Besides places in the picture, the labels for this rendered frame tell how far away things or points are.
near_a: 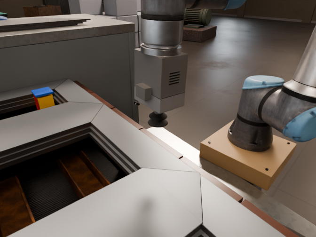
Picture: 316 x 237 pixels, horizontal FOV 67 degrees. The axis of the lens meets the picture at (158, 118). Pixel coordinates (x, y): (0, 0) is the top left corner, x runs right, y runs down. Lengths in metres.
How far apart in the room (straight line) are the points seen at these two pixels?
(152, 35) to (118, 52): 0.84
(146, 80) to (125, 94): 0.89
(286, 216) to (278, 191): 1.12
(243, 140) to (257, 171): 0.12
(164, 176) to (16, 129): 0.45
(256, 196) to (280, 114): 0.25
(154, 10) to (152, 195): 0.33
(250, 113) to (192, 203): 0.42
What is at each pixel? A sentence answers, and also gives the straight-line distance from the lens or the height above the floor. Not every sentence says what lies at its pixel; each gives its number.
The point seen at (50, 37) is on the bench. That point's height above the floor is 1.03.
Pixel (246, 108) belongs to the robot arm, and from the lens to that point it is 0.81.
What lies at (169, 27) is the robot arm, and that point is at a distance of 0.41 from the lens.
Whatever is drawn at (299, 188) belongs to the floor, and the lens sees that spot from 1.95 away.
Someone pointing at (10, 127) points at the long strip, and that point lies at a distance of 0.80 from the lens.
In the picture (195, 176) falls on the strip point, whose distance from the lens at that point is 0.53.
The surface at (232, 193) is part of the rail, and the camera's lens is 0.55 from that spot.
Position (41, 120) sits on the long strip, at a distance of 0.80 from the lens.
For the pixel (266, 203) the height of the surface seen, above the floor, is 0.68.
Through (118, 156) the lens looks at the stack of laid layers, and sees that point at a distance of 0.61.
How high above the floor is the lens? 1.21
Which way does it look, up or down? 29 degrees down
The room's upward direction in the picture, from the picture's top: straight up
